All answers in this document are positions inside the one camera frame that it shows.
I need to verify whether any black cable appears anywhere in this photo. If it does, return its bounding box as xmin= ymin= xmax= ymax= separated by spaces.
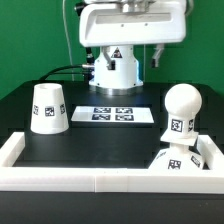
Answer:
xmin=38 ymin=64 xmax=96 ymax=82

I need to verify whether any white lamp base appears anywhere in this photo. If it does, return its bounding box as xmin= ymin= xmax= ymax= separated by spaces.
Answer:
xmin=147 ymin=131 xmax=205 ymax=171

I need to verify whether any white thin cable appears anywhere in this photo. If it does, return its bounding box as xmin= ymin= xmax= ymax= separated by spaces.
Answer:
xmin=61 ymin=0 xmax=76 ymax=82

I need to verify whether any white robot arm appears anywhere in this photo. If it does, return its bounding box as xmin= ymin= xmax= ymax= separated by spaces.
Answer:
xmin=79 ymin=0 xmax=194 ymax=95

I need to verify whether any white lamp bulb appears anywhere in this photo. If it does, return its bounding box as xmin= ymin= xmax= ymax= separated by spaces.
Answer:
xmin=165 ymin=84 xmax=202 ymax=138

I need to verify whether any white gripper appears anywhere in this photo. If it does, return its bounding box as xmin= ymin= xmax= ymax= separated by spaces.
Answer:
xmin=79 ymin=0 xmax=186 ymax=70

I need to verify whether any white U-shaped table fence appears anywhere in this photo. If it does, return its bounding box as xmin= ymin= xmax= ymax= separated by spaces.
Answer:
xmin=0 ymin=132 xmax=224 ymax=194

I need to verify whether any white marker plate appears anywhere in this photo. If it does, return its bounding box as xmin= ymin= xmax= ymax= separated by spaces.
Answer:
xmin=71 ymin=106 xmax=154 ymax=124

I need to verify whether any white lamp shade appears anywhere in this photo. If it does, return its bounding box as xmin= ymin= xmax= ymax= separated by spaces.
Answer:
xmin=31 ymin=83 xmax=69 ymax=134

